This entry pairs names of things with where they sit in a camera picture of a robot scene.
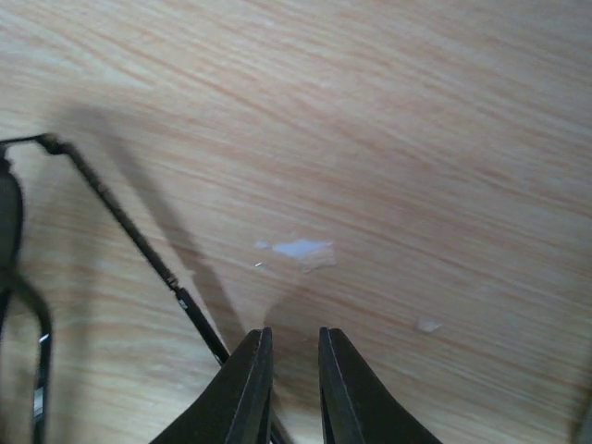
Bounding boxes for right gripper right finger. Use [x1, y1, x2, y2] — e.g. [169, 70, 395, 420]
[318, 327, 439, 444]

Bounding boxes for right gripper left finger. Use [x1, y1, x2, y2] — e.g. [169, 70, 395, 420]
[153, 327, 273, 444]

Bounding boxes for black round sunglasses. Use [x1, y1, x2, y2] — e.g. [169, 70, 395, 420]
[0, 132, 288, 444]

